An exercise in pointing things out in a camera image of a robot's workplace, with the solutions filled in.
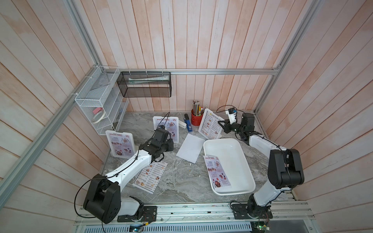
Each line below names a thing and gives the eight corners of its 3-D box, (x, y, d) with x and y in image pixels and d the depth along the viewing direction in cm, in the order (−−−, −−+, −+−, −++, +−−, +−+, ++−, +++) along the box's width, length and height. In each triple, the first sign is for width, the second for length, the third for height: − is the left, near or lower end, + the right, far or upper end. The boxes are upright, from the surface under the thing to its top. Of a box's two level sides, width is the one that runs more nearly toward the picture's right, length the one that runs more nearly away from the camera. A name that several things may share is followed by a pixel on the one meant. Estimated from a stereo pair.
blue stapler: (188, 132, 109) (188, 128, 105) (183, 118, 118) (183, 114, 114) (192, 131, 109) (193, 127, 105) (187, 117, 118) (187, 113, 114)
